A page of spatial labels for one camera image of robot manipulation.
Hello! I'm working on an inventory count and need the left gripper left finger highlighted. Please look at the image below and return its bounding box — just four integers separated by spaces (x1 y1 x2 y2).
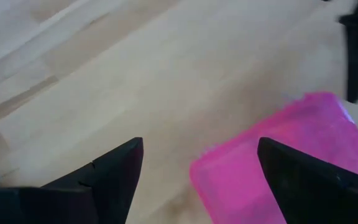
0 136 145 224

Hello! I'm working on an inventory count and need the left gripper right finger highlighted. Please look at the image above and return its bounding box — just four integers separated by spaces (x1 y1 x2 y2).
257 136 358 224

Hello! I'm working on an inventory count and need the pink and clear pencil case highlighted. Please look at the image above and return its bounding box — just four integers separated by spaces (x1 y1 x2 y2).
189 91 358 224

